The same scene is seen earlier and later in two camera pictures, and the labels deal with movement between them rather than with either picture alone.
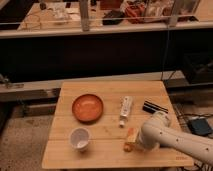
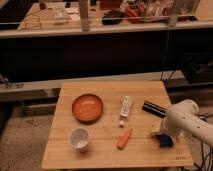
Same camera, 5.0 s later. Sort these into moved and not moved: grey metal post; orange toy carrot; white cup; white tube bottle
Moved: orange toy carrot
Not moved: white cup; grey metal post; white tube bottle
